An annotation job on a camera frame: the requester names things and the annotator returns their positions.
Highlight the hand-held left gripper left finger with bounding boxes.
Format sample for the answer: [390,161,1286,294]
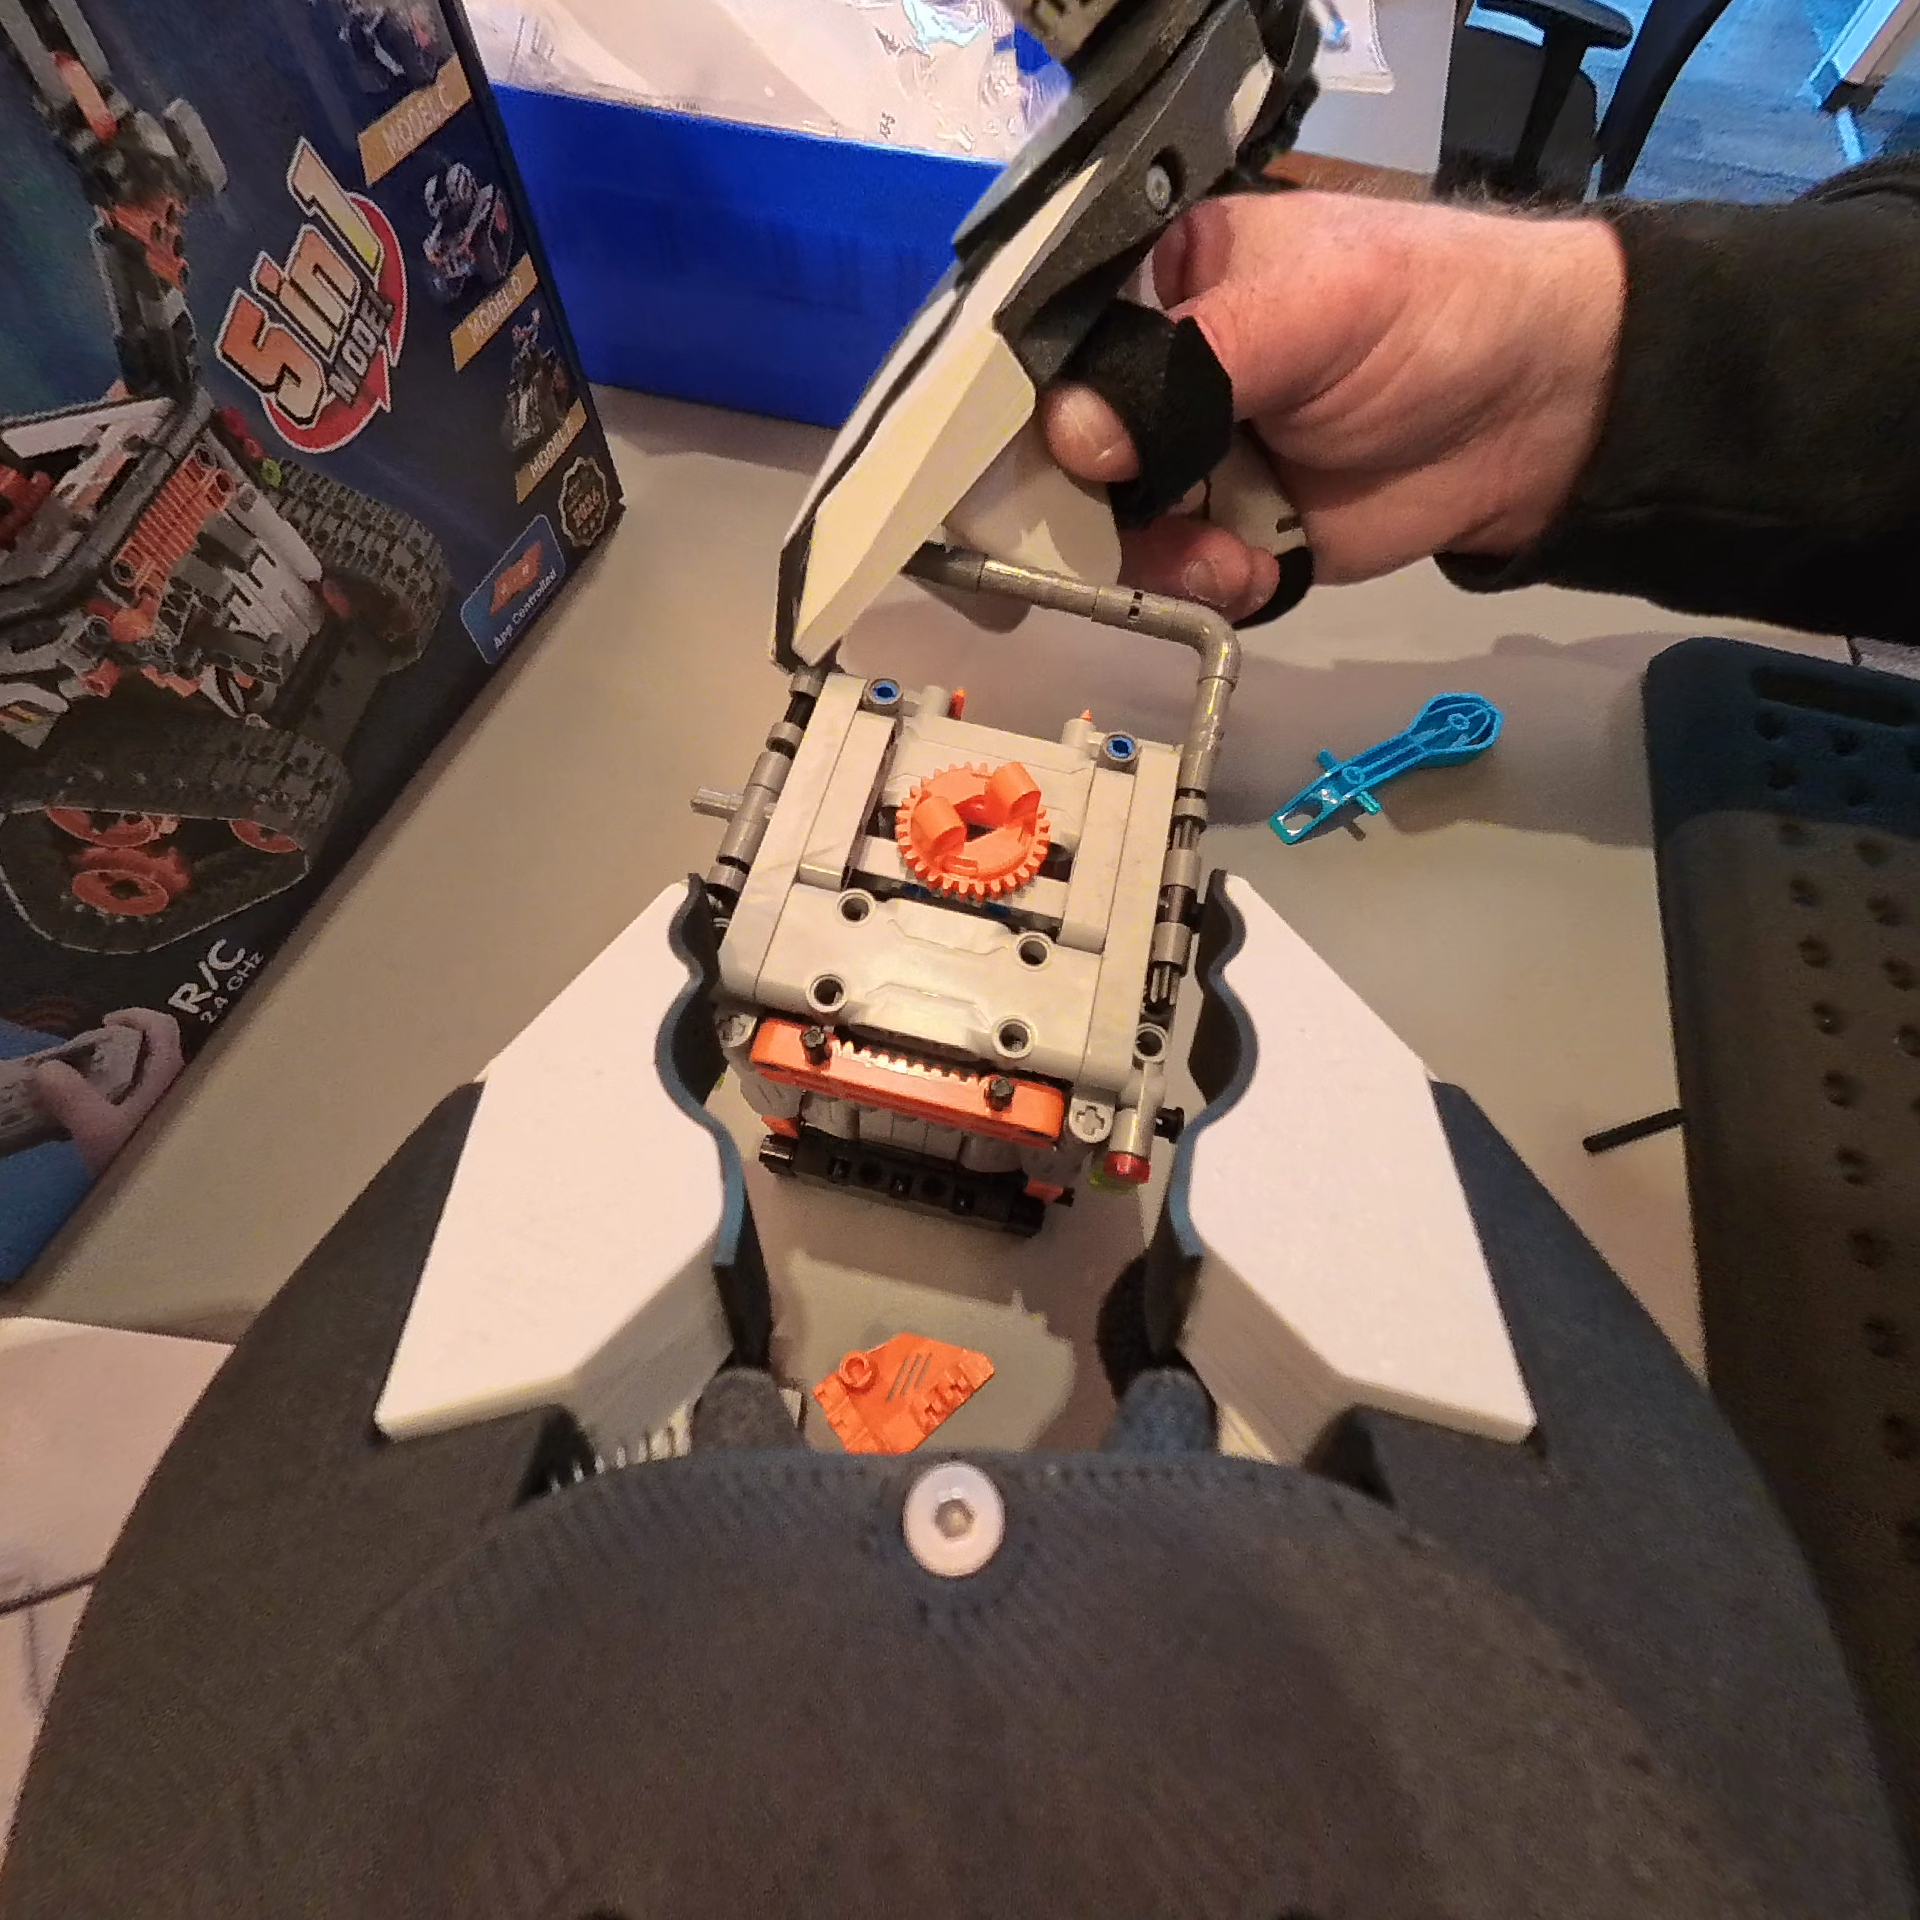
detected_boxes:
[372,878,776,1445]

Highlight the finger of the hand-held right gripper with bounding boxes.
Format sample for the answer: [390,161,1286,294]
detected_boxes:
[768,153,1113,664]

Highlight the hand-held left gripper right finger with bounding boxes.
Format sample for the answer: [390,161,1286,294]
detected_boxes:
[1148,870,1540,1470]

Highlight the grey bent toy tube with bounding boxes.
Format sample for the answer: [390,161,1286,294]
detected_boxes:
[907,543,1243,818]

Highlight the blue plastic toy wrench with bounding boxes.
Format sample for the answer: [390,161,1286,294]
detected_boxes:
[1267,693,1503,845]

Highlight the grey orange toy block model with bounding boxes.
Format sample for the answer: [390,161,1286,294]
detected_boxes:
[694,674,1215,1233]

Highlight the person's right forearm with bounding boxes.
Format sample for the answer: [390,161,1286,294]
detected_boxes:
[1431,157,1920,646]

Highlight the person's right hand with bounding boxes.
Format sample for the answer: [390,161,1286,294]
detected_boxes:
[1040,190,1635,619]

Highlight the blue storage bin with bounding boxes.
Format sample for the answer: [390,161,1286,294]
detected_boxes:
[488,75,1051,430]

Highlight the black office chair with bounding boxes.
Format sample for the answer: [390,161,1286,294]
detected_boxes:
[1431,0,1742,202]

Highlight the orange toy panel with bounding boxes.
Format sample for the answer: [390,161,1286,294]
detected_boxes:
[810,1333,1000,1453]

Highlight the clear plastic bags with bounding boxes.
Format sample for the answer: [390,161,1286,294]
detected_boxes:
[457,0,1081,160]

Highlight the dark perforated pad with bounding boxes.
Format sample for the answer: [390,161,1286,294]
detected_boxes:
[1641,637,1920,1877]

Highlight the white stand with flat base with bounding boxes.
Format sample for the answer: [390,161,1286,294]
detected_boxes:
[0,1317,234,1727]

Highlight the dark printed toy kit box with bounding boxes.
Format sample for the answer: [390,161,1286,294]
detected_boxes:
[0,0,630,1290]

